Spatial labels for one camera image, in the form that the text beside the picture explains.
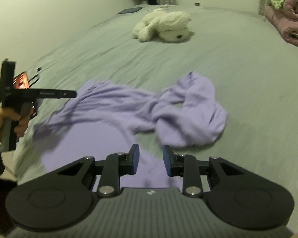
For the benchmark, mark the pink folded quilt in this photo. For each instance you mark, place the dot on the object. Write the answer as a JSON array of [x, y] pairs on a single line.
[[285, 20]]

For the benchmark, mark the purple pants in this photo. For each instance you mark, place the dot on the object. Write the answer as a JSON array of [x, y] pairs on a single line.
[[105, 117]]

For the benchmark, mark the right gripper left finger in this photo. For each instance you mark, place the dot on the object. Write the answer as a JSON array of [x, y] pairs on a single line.
[[64, 197]]

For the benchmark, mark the person left hand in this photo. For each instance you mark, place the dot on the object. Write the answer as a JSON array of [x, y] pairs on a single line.
[[9, 113]]

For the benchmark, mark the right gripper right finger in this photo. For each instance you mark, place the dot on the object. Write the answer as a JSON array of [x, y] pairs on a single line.
[[235, 195]]

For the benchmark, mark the white plush dog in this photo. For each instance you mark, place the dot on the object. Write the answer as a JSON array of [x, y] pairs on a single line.
[[170, 27]]

